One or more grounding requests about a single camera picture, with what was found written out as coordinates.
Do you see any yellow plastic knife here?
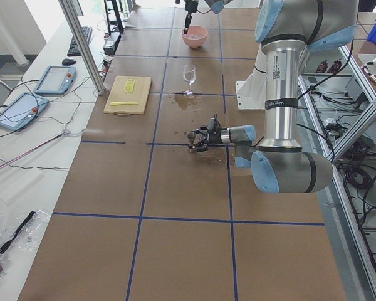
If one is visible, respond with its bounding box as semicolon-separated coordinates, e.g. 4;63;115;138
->
110;101;140;106

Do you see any aluminium frame post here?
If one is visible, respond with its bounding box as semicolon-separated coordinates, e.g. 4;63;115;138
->
58;0;105;95

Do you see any teach pendant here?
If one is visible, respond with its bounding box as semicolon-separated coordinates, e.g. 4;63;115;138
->
0;92;49;131
34;66;76;95

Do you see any bamboo cutting board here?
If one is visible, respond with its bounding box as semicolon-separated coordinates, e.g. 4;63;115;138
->
103;76;152;115

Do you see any black computer keyboard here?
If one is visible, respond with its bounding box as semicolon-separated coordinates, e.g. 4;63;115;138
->
66;26;94;58

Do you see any teach pendant near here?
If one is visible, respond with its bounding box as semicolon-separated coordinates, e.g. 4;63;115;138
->
0;92;49;131

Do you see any pink bowl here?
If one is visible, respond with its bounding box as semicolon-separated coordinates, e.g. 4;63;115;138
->
182;26;208;48

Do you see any pile of clear ice cubes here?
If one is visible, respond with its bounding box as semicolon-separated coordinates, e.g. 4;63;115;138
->
186;33;203;41

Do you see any black computer mouse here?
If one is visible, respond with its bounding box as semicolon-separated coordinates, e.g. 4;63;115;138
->
61;58;76;66

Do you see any teach pendant far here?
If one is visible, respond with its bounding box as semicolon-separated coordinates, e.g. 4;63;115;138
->
34;66;76;95

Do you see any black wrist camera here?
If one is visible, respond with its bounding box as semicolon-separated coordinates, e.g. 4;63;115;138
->
208;116;222;132

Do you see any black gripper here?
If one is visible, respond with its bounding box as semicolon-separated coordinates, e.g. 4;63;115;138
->
192;125;222;152
184;0;198;34

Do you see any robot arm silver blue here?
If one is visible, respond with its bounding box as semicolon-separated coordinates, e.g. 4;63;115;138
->
184;0;230;34
188;1;358;193

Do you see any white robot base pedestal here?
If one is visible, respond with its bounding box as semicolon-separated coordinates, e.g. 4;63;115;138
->
236;47;266;110

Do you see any steel jigger measuring cup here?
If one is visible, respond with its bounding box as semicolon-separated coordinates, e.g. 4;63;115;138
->
187;131;196;152

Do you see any clear wine glass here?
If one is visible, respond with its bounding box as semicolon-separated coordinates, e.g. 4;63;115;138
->
183;64;196;98

